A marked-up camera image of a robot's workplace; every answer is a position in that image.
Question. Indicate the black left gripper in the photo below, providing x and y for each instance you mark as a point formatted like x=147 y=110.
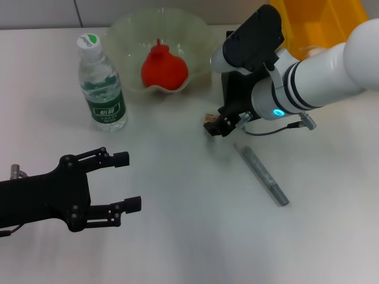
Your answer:
x=44 y=195

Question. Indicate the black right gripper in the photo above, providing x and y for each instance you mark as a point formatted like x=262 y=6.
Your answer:
x=237 y=109

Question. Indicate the tan eraser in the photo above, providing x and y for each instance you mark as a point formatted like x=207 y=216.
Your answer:
x=210 y=117

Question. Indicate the grey silver marker pen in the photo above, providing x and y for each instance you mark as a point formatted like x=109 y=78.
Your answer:
x=260 y=174

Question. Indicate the clear water bottle green label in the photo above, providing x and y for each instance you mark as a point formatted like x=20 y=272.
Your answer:
x=103 y=88

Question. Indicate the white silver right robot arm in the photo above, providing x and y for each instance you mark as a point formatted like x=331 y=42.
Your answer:
x=319 y=77

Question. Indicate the black mesh pen holder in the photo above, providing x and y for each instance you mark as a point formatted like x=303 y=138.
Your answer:
x=234 y=88

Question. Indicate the translucent green wavy fruit bowl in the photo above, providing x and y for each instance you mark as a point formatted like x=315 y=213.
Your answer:
x=130 y=32

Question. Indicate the yellow plastic storage bin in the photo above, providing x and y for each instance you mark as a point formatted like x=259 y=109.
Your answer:
x=319 y=17

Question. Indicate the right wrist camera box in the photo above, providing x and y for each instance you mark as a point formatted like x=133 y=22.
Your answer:
x=251 y=38

